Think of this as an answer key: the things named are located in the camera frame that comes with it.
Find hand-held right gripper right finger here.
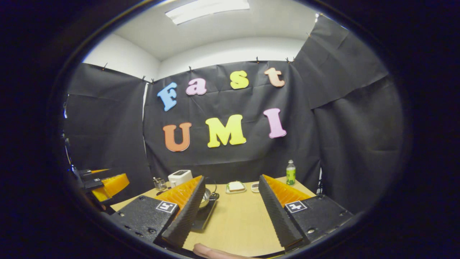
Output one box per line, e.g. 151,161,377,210
259,174,354,251

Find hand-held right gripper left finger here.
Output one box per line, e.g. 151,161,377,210
110,175,206,249

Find black induction cooktop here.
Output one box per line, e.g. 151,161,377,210
190,199,218,231

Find stainless steel pot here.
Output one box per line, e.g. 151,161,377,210
199,187,220,209

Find green drink bottle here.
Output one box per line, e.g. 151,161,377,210
286,160,296,186

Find white toaster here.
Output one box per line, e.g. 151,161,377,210
168,170,193,188

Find green plate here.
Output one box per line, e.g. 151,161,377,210
225,182,247,195

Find black backdrop cloth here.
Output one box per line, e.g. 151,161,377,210
61,14,405,216

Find ceiling light panel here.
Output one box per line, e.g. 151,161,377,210
165,0,250,25

